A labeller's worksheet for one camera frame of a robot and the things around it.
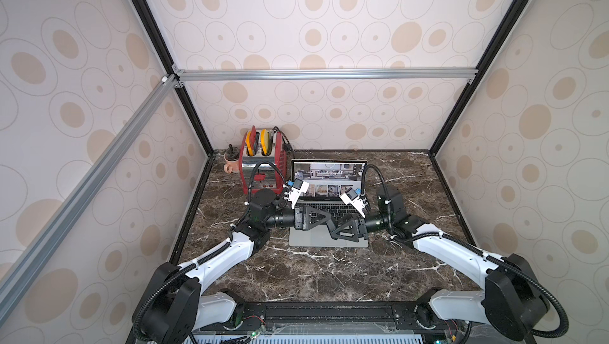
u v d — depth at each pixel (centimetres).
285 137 101
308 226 63
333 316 75
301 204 100
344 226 66
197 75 92
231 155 103
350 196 68
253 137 94
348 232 69
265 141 97
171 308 40
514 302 41
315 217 65
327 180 95
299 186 69
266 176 95
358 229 65
